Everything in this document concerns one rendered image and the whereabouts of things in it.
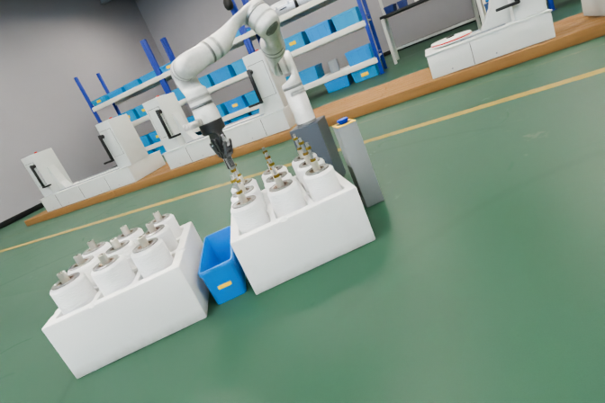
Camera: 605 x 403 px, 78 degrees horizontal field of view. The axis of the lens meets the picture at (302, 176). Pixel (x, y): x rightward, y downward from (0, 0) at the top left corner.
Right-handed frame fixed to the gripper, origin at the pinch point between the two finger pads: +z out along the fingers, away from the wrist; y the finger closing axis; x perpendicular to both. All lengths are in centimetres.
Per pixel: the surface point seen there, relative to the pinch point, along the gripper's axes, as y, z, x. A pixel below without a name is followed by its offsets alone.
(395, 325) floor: -58, 36, 6
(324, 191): -24.9, 16.0, -12.8
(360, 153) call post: -15.3, 15.9, -39.1
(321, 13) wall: 596, -110, -613
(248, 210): -14.9, 11.8, 7.1
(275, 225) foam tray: -20.1, 18.3, 3.6
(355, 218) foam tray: -29.9, 26.5, -15.8
